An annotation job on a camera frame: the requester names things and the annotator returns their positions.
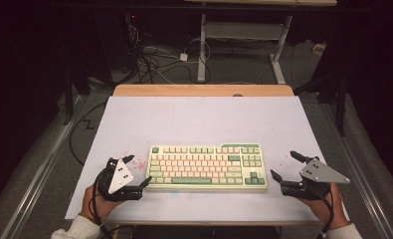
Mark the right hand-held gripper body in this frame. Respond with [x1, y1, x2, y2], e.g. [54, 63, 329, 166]
[280, 158, 351, 201]

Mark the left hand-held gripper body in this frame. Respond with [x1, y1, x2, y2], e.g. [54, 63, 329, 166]
[98, 157, 143, 202]

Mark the green and cream keyboard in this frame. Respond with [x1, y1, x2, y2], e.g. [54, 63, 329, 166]
[146, 142, 269, 191]

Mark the person's left hand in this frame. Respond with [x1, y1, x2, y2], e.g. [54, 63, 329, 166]
[81, 184, 125, 224]

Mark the person's right hand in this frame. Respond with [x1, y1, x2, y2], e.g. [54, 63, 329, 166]
[301, 182, 346, 230]

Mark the black metal stand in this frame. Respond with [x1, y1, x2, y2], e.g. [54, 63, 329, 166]
[293, 71, 348, 137]
[63, 64, 118, 126]

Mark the wooden table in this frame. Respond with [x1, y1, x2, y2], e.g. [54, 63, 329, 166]
[112, 84, 295, 227]

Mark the small white floor box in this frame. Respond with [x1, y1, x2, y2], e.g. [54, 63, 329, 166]
[312, 43, 327, 57]

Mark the dark device with red light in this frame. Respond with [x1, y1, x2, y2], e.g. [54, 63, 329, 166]
[122, 11, 142, 51]

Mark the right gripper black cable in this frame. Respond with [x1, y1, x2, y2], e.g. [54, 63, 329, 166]
[311, 185, 335, 239]

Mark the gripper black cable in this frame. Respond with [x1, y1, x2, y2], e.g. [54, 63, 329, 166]
[89, 165, 118, 239]
[311, 185, 335, 239]

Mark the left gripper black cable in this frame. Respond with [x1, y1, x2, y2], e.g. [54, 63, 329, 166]
[89, 165, 118, 239]

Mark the metal floor rail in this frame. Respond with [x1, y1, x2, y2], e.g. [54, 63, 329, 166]
[0, 94, 89, 239]
[319, 99, 393, 239]

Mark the long black floor cable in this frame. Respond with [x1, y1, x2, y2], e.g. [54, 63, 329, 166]
[69, 101, 107, 167]

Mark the tangle of floor cables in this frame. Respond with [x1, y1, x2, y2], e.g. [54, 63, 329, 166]
[127, 23, 218, 86]

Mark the white table frame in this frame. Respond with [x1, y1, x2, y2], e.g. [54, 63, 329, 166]
[183, 0, 338, 85]

